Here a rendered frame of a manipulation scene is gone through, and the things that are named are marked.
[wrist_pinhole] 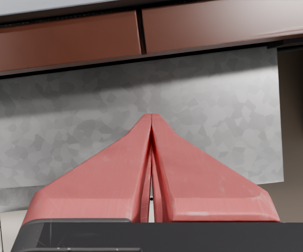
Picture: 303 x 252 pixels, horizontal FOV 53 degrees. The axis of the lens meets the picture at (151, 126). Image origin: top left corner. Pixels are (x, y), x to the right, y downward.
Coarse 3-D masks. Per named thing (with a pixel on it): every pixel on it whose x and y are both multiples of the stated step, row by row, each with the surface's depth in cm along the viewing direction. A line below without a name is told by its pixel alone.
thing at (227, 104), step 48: (0, 96) 44; (48, 96) 44; (96, 96) 44; (144, 96) 44; (192, 96) 43; (240, 96) 43; (0, 144) 45; (48, 144) 45; (96, 144) 45; (240, 144) 44
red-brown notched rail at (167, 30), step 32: (224, 0) 27; (256, 0) 27; (288, 0) 27; (0, 32) 28; (32, 32) 28; (64, 32) 28; (96, 32) 28; (128, 32) 28; (160, 32) 28; (192, 32) 28; (224, 32) 28; (256, 32) 28; (288, 32) 28; (0, 64) 29; (32, 64) 29; (64, 64) 30
